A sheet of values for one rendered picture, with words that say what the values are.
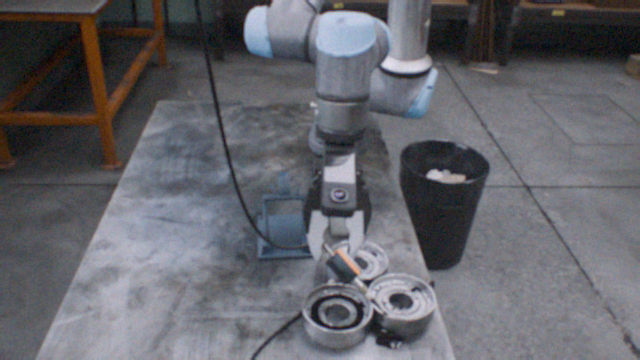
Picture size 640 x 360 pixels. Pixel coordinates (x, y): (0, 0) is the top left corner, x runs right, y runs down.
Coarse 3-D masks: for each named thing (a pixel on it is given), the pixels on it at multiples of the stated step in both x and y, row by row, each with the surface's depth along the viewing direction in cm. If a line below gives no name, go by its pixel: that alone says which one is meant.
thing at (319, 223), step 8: (312, 216) 83; (320, 216) 83; (312, 224) 83; (320, 224) 84; (312, 232) 84; (320, 232) 84; (312, 240) 85; (320, 240) 85; (312, 248) 85; (320, 248) 85; (320, 256) 86
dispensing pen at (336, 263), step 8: (328, 248) 87; (336, 256) 85; (328, 264) 87; (336, 264) 84; (344, 264) 85; (336, 272) 87; (344, 272) 84; (352, 272) 85; (344, 280) 86; (352, 280) 84; (360, 280) 86; (360, 288) 86; (368, 296) 86; (376, 304) 86
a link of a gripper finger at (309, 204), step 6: (312, 192) 81; (306, 198) 82; (312, 198) 82; (306, 204) 82; (312, 204) 82; (318, 204) 82; (306, 210) 83; (312, 210) 83; (306, 216) 83; (306, 222) 83; (306, 228) 84
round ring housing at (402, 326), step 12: (384, 276) 92; (396, 276) 92; (408, 276) 92; (372, 288) 90; (420, 288) 91; (384, 300) 89; (396, 300) 91; (408, 300) 90; (432, 300) 89; (396, 312) 86; (408, 312) 87; (432, 312) 86; (384, 324) 85; (396, 324) 84; (408, 324) 84; (420, 324) 85
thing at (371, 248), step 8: (336, 248) 99; (344, 248) 99; (368, 248) 100; (376, 248) 99; (328, 256) 96; (360, 256) 98; (376, 256) 98; (384, 256) 97; (360, 264) 98; (368, 264) 96; (384, 264) 96; (328, 272) 94; (368, 272) 94; (384, 272) 93; (336, 280) 93; (368, 280) 91; (368, 288) 92
